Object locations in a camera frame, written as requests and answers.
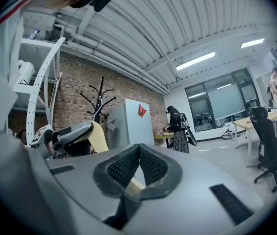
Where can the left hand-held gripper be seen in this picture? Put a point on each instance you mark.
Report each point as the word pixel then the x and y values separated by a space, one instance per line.
pixel 74 131

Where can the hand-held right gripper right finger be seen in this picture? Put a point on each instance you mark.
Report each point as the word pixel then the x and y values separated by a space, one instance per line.
pixel 175 177

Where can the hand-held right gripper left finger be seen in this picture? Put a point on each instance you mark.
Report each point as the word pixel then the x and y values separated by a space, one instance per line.
pixel 104 180

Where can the wooden clothes hanger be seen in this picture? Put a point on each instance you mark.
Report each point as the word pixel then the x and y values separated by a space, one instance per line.
pixel 101 138

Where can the black coat rack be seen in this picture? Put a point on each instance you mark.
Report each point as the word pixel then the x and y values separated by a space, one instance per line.
pixel 100 99

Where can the yellow table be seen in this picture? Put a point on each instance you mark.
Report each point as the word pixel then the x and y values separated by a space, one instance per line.
pixel 164 135

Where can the white metal shelf rack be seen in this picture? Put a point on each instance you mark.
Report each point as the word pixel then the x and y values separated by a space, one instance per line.
pixel 40 82

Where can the grey cabinet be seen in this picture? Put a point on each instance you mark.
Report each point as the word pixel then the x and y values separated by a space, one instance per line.
pixel 135 126

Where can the red triangular sign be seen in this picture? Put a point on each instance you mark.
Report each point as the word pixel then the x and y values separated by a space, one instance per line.
pixel 142 111

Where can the white cylindrical device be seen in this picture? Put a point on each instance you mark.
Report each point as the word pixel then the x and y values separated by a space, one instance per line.
pixel 25 75

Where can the white ceiling pipes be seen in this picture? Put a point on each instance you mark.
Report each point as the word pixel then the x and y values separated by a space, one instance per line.
pixel 118 62

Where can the dark framed window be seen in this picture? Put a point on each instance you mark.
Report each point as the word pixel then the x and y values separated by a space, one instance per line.
pixel 224 101

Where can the light wooden desk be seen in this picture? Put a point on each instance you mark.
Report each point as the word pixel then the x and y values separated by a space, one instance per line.
pixel 251 122

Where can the black office chair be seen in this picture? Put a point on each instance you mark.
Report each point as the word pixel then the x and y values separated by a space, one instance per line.
pixel 267 136

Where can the clear plastic water bottle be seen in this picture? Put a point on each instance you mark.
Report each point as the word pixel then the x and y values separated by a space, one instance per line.
pixel 33 34

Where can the long ceiling light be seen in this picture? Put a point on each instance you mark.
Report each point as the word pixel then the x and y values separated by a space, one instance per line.
pixel 252 43
pixel 195 60

